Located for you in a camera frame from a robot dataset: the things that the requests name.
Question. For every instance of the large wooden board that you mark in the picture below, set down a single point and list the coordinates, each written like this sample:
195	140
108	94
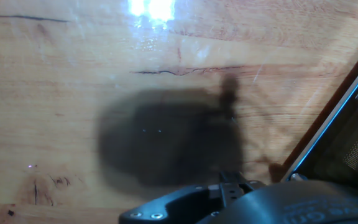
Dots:
73	93

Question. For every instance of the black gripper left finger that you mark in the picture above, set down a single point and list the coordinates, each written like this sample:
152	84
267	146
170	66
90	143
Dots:
172	205

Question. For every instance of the dark glass microwave door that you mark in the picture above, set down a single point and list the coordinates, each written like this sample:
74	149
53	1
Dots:
346	137

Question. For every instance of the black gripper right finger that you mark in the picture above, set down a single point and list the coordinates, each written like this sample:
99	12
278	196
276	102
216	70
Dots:
253	184

